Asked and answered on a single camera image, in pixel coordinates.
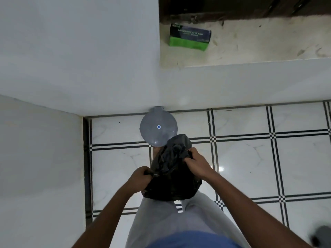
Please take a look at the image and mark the green and black box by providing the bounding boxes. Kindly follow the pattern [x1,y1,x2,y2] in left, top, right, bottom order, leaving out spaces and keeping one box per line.
[169,23,212,51]

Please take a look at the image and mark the person's left forearm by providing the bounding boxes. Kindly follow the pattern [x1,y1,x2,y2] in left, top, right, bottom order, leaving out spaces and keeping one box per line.
[73,185,141,248]

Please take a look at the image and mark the person's left hand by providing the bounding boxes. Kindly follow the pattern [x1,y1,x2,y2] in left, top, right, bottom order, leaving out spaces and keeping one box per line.
[126,166,154,195]

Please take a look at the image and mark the black plastic garbage bag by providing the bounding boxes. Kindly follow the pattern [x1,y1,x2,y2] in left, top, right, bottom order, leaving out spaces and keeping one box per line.
[142,134,203,202]

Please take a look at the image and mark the dark wooden window frame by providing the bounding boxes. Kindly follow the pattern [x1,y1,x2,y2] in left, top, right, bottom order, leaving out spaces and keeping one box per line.
[159,0,331,23]

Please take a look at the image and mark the person's right hand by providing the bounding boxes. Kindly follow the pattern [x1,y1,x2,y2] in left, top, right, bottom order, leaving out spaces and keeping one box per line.
[184,147,216,182]

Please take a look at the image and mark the grey object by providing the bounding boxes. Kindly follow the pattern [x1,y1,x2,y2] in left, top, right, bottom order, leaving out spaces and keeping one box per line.
[310,225,331,248]

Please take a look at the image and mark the grey round trash bin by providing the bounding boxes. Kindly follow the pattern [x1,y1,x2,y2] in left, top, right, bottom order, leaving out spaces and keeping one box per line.
[140,106,178,147]

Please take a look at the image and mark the person's grey trousers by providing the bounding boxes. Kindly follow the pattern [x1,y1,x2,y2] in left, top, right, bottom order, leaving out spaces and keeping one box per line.
[125,190,251,248]

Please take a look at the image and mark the person's right forearm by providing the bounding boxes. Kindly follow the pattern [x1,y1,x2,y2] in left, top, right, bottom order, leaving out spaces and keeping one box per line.
[203,171,314,248]

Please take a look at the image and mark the person's blue shirt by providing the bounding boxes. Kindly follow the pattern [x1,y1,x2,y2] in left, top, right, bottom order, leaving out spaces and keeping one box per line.
[146,231,243,248]

